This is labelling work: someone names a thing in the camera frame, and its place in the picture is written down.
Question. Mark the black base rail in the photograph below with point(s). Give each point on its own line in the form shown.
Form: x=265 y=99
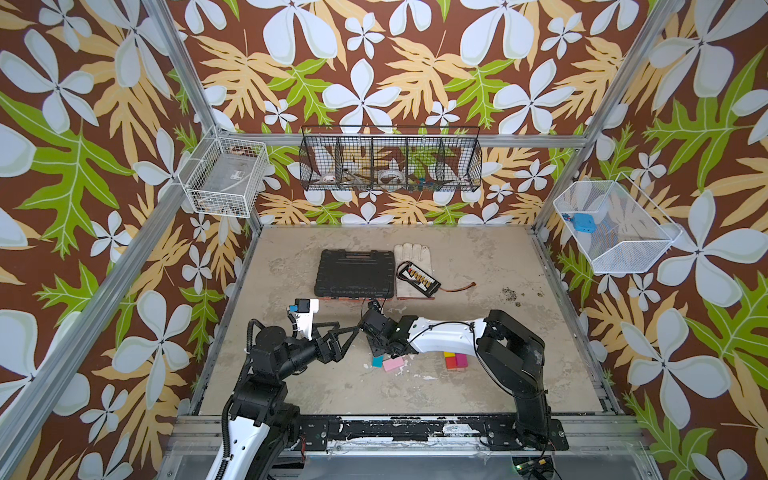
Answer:
x=408 y=432

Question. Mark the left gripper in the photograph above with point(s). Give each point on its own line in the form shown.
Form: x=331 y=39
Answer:
x=333 y=353

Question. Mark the magenta block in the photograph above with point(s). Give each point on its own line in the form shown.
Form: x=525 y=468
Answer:
x=461 y=361

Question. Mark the aluminium frame post left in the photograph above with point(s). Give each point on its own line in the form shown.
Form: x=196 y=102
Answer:
x=159 y=12

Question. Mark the aluminium frame post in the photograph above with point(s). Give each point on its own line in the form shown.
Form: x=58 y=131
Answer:
x=159 y=12
x=638 y=53

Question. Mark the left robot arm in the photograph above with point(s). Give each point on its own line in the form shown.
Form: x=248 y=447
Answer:
x=257 y=423

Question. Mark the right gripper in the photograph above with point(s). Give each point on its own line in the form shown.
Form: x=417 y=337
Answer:
x=380 y=343

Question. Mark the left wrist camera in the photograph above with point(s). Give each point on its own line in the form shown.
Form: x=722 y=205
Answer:
x=301 y=314

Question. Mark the white wire basket left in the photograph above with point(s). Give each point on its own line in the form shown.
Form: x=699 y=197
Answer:
x=223 y=175

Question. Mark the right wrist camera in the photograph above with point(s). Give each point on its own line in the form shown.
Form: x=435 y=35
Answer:
x=373 y=322

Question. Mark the black red tool case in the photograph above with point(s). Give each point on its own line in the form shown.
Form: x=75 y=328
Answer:
x=355 y=274

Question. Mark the white wire basket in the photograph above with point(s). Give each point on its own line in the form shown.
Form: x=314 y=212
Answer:
x=223 y=175
x=633 y=231

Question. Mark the black charging board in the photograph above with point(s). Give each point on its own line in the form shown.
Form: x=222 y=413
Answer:
x=417 y=278

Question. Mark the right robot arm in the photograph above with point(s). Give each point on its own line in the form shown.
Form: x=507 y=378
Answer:
x=508 y=352

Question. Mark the white wire basket right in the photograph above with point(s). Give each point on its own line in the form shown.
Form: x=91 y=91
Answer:
x=633 y=231

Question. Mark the aluminium frame post right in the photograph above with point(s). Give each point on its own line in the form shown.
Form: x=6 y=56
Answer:
x=638 y=53

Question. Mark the black wire basket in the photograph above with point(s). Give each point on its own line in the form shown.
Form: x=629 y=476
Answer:
x=390 y=158

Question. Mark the pink block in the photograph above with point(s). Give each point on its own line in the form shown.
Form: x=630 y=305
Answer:
x=393 y=364

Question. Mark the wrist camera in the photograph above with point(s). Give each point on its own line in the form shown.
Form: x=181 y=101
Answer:
x=301 y=314
x=373 y=322

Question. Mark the blue object in basket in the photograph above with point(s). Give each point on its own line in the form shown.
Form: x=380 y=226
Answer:
x=583 y=223

